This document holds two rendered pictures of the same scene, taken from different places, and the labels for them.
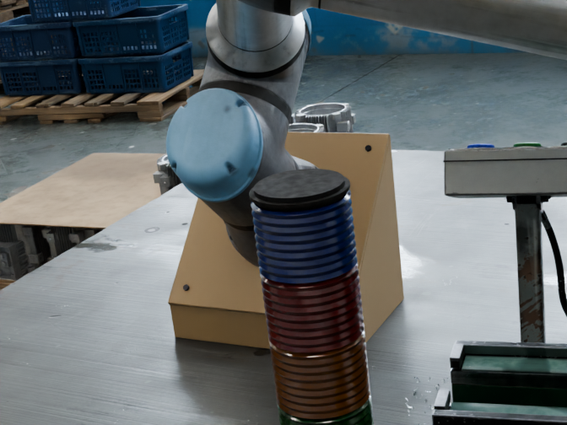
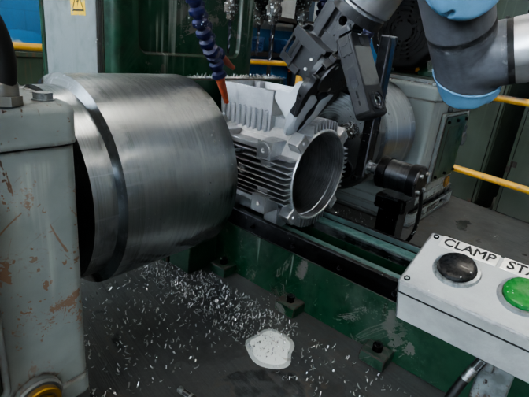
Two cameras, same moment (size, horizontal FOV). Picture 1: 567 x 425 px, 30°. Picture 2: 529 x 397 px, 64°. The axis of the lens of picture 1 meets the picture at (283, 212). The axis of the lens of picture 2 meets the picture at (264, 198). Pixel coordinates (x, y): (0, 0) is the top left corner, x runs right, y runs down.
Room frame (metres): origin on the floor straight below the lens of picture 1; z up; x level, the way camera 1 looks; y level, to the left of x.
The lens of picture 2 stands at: (1.43, -0.37, 1.23)
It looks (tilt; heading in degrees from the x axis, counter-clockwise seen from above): 21 degrees down; 199
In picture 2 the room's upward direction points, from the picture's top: 7 degrees clockwise
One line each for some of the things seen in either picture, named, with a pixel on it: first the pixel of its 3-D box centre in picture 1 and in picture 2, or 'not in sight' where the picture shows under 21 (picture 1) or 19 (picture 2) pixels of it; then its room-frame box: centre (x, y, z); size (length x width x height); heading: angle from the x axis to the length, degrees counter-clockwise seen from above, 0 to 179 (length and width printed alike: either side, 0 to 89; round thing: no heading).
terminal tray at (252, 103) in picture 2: not in sight; (263, 105); (0.69, -0.64, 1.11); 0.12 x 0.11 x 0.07; 71
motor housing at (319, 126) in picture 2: not in sight; (274, 161); (0.70, -0.61, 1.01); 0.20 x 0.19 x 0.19; 71
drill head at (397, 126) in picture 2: not in sight; (356, 129); (0.39, -0.51, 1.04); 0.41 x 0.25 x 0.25; 161
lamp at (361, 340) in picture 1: (320, 364); not in sight; (0.60, -0.01, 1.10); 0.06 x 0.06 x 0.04
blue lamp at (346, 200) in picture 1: (304, 231); not in sight; (0.60, -0.01, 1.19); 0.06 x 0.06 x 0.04
